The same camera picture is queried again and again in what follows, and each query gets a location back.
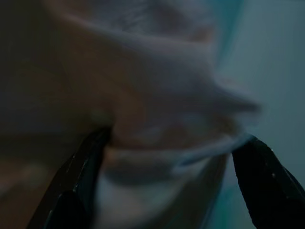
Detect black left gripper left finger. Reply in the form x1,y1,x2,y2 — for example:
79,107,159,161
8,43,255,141
27,126,113,229

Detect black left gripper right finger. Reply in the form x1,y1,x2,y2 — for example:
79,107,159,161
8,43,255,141
231,135,305,229

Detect pink patterned pillow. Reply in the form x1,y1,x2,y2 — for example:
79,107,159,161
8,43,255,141
0,0,263,229

